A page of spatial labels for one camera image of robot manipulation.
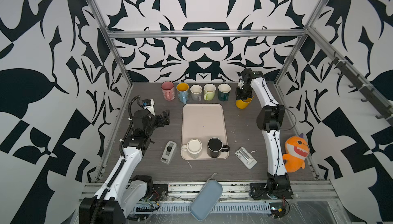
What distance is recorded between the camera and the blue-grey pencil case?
2.24 ft

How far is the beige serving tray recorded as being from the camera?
869 millimetres

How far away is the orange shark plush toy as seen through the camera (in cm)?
81
